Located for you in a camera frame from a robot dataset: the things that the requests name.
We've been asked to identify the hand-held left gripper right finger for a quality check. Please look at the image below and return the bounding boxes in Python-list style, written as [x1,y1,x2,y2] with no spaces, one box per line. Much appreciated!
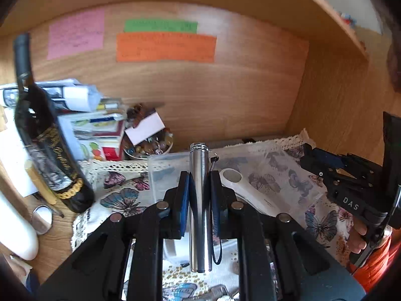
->
[209,170,331,301]

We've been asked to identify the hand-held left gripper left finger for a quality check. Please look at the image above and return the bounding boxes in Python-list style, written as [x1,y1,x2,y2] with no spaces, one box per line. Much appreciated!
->
[71,171,190,301]

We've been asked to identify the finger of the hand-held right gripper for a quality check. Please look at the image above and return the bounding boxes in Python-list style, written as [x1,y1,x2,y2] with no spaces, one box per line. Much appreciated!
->
[299,143,348,182]

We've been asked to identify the silver metal flashlight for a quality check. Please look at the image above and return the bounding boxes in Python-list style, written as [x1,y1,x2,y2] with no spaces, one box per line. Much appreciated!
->
[189,142,209,273]

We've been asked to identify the clear plastic box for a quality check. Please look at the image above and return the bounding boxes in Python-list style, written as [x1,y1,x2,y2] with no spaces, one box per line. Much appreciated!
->
[147,147,324,218]

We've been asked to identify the black flashlight lanyard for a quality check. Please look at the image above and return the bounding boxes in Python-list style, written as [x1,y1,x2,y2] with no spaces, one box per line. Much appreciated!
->
[207,150,222,264]

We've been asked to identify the person's right forearm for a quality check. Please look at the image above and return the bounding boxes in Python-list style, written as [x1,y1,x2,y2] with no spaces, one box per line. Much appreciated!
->
[350,224,396,293]

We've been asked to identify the person's right hand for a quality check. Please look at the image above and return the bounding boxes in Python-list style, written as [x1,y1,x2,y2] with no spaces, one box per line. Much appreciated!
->
[347,218,368,254]

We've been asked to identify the white handheld magnifier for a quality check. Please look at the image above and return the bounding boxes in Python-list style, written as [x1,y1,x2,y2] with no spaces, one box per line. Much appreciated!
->
[219,168,284,217]

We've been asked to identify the butterfly printed lace cloth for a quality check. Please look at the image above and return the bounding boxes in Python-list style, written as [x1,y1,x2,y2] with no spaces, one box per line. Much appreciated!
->
[70,128,354,301]

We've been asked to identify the bowl of beads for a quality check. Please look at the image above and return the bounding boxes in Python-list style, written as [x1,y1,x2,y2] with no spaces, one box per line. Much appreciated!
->
[122,128,174,161]

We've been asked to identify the white paper card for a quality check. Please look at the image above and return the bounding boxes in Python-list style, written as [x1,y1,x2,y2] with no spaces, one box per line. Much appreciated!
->
[124,112,166,145]

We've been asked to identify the stack of boxes and papers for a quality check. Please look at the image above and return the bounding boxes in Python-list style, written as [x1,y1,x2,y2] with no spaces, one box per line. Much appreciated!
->
[38,78,129,162]

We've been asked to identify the dark wine bottle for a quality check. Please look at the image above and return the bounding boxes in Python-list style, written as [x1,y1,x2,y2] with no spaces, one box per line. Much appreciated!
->
[13,33,95,214]

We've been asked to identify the wooden stick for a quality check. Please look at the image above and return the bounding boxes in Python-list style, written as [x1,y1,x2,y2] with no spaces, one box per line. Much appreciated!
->
[25,160,57,205]

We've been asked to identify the orange paper note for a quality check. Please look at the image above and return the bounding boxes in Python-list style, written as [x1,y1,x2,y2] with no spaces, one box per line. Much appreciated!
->
[116,33,218,64]

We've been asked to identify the wooden shelf board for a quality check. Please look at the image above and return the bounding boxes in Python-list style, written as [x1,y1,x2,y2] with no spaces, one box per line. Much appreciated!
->
[279,0,370,57]

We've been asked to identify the white plastic tube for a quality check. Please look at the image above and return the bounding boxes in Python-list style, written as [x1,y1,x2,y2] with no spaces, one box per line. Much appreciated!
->
[0,190,40,261]

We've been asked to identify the green paper note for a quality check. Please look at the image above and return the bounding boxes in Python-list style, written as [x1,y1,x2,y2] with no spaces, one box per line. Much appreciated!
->
[123,19,198,34]

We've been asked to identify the pink sticky note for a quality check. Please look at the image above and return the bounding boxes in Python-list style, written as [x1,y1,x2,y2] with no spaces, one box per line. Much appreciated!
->
[47,8,105,61]

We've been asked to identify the eyeglasses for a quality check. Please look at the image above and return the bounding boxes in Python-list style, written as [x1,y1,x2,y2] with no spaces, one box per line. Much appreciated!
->
[0,88,21,108]

